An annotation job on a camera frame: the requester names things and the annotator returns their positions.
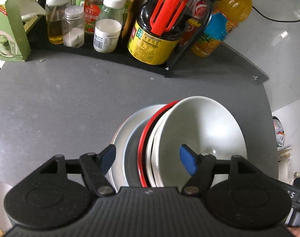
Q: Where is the red label sauce bottle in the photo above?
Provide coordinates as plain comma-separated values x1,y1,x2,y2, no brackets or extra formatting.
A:
84,0,103,34

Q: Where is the white cap plastic jar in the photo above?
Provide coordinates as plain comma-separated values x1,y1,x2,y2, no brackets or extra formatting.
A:
93,0,126,53

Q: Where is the black wire spice rack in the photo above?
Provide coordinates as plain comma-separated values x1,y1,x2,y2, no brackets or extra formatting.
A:
27,0,217,78

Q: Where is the glass salt shaker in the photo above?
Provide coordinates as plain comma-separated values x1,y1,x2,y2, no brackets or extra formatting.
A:
62,5,85,48

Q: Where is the white plate with Sweet print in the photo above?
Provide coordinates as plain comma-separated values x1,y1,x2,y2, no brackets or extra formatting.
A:
106,104,165,192

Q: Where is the green cardboard box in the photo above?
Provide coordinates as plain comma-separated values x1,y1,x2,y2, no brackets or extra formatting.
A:
0,0,31,62

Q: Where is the orange juice bottle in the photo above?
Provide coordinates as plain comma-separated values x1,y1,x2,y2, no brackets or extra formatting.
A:
191,0,253,57

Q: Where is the white rice cooker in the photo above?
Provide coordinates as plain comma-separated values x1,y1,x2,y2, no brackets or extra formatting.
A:
278,156,296,185

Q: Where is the black power cable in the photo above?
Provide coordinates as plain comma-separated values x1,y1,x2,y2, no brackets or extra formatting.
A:
250,3,300,23

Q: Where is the white deep ceramic bowl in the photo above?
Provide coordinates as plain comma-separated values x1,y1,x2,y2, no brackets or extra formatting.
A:
146,118,163,187

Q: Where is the brown sauce bottle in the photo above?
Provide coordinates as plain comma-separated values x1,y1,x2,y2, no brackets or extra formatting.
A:
121,0,144,40

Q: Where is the white plate with Barbry print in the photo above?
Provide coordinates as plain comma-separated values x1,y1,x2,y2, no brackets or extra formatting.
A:
124,119,149,187

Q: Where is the clear oil dispenser bottle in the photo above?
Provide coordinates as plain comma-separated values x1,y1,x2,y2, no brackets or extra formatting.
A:
45,0,71,44

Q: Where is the red label drink bottle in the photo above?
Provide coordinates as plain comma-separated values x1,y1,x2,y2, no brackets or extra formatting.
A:
178,0,208,47

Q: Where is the red plate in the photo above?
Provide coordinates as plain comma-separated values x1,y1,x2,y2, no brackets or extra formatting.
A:
137,100,179,187

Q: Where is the dark soy sauce bottle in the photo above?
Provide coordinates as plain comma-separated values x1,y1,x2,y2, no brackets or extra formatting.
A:
127,0,189,65

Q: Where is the person's left hand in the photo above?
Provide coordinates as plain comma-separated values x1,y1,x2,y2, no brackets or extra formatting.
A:
287,226,300,237

